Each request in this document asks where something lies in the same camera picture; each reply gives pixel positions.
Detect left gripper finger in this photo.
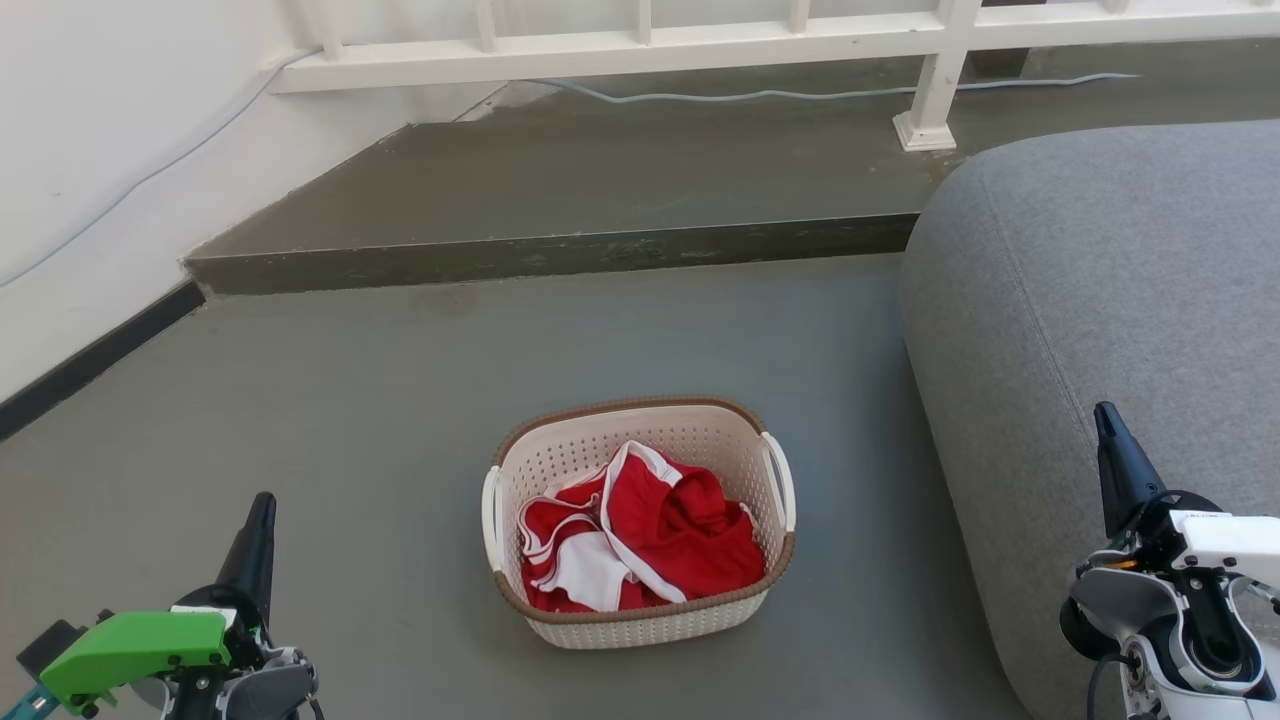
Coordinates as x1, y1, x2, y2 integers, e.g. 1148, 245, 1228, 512
214, 491, 278, 627

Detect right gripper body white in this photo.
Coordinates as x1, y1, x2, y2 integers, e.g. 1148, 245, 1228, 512
1104, 489, 1280, 593

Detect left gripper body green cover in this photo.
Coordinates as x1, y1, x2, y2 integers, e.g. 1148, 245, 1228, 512
15, 584, 273, 719

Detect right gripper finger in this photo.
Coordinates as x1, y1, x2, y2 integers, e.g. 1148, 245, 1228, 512
1093, 401, 1168, 538

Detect grey concrete step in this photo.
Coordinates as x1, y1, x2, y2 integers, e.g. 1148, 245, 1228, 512
182, 40, 1280, 297

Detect cream woven plastic laundry basket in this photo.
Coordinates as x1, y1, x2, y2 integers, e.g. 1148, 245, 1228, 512
481, 395, 798, 651

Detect red and white garment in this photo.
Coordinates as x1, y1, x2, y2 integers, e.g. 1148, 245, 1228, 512
517, 440, 767, 614

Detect grey fabric sofa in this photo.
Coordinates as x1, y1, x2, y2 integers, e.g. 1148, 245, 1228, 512
897, 120, 1280, 720

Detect black wall baseboard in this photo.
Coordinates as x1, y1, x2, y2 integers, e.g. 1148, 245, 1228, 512
0, 279, 208, 443

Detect thin grey cable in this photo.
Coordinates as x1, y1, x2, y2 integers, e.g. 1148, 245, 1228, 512
0, 45, 1143, 288

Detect white wooden railing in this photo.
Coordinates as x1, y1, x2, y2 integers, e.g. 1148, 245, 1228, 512
268, 0, 1280, 153

